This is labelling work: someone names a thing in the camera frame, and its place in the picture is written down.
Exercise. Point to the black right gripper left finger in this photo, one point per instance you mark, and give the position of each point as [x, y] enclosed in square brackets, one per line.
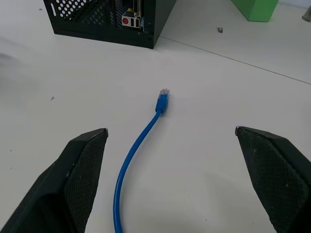
[60, 184]

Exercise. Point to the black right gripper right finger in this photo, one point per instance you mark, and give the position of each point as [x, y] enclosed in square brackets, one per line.
[277, 170]

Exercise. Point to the small grey metal piece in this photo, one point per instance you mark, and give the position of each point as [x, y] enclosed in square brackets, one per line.
[220, 29]

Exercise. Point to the silver metal object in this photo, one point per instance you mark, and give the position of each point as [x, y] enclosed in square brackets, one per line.
[307, 16]

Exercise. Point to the green box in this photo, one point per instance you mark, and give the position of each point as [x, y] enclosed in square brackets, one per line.
[257, 9]

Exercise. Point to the black perforated computer case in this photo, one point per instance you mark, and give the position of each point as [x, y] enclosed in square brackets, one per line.
[102, 19]

